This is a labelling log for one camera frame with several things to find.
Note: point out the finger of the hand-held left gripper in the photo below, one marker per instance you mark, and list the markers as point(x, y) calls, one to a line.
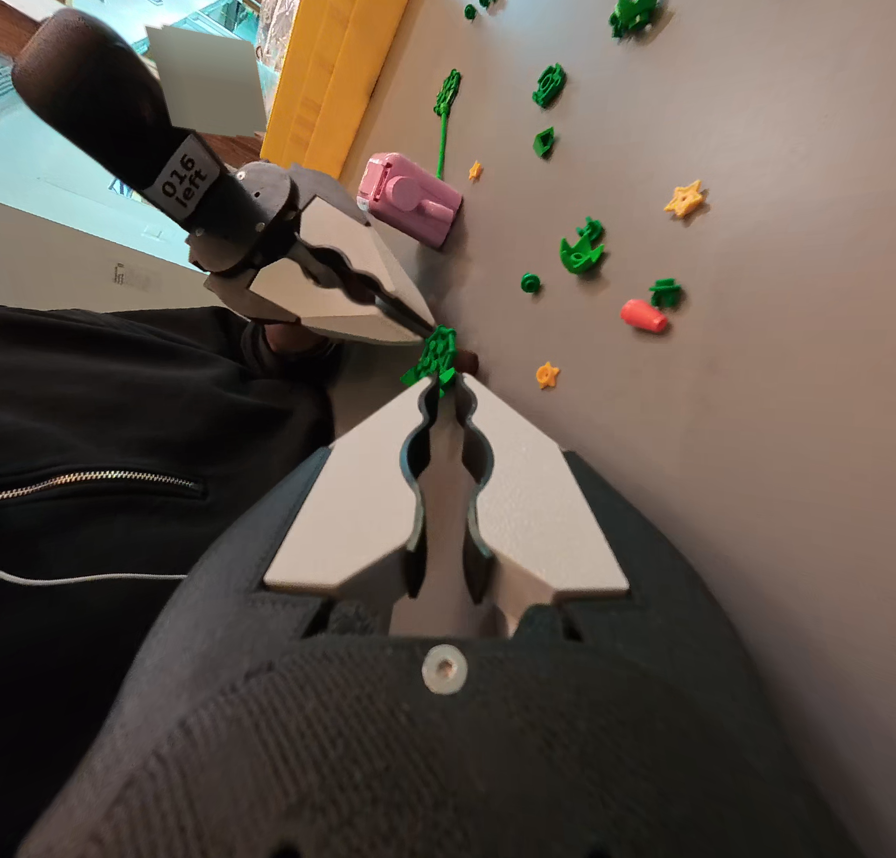
point(350, 249)
point(315, 305)

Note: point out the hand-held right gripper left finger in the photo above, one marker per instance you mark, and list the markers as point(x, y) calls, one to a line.
point(343, 522)

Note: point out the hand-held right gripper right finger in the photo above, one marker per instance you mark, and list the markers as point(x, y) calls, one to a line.
point(546, 522)

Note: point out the green web plant assembly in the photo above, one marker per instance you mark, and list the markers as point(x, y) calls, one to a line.
point(439, 350)

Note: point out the person's left forearm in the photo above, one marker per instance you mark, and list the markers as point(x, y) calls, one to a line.
point(280, 368)

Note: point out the person's left hand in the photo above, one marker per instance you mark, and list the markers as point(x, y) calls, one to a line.
point(297, 340)

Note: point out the pink brick watering can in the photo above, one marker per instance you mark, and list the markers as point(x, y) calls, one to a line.
point(413, 197)

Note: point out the yellow flower brick with hole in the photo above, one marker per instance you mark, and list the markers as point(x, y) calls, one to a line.
point(546, 375)

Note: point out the green flat stem piece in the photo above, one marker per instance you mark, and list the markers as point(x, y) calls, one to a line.
point(448, 95)

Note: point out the yellow plastic bin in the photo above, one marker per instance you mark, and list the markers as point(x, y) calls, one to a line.
point(336, 67)

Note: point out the clear plastic bags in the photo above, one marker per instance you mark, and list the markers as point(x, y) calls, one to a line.
point(280, 11)

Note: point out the person's black jacket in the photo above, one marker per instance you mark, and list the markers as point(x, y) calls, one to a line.
point(140, 417)

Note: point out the green half-dome brick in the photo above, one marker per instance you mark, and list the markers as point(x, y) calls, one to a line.
point(544, 143)

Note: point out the red cone brick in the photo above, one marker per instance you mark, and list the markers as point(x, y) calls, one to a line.
point(644, 315)

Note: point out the green clawed plant brick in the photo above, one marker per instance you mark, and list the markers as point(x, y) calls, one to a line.
point(581, 249)

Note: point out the green round plate brick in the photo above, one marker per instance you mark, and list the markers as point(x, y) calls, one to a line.
point(548, 86)

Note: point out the green spiky plant brick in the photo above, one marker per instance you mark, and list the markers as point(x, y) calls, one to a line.
point(633, 8)

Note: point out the wooden post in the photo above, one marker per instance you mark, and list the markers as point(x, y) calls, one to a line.
point(241, 148)

